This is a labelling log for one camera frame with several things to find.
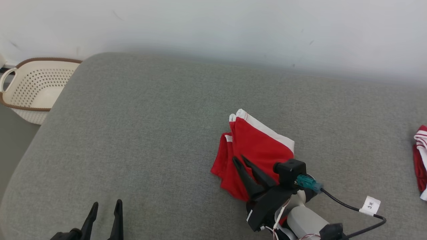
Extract right black cable teal plug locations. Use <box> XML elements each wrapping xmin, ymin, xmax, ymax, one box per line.
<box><xmin>296</xmin><ymin>174</ymin><xmax>387</xmax><ymax>239</ymax></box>

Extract white label right cable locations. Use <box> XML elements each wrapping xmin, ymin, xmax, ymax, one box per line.
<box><xmin>359</xmin><ymin>196</ymin><xmax>381</xmax><ymax>215</ymax></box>

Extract red Bulls basketball jersey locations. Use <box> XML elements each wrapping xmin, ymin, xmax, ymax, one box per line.
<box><xmin>412</xmin><ymin>125</ymin><xmax>427</xmax><ymax>201</ymax></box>

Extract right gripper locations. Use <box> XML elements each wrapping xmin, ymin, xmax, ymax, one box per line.
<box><xmin>232</xmin><ymin>155</ymin><xmax>297</xmax><ymax>232</ymax></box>

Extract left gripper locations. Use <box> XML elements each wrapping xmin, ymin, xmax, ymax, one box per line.
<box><xmin>50</xmin><ymin>199</ymin><xmax>124</xmax><ymax>240</ymax></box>

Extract red Bulls 23 shorts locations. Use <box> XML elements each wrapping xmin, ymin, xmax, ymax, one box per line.
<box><xmin>210</xmin><ymin>109</ymin><xmax>295</xmax><ymax>202</ymax></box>

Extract cream perforated laundry basket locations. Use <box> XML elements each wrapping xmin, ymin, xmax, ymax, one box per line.
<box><xmin>0</xmin><ymin>57</ymin><xmax>83</xmax><ymax>125</ymax></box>

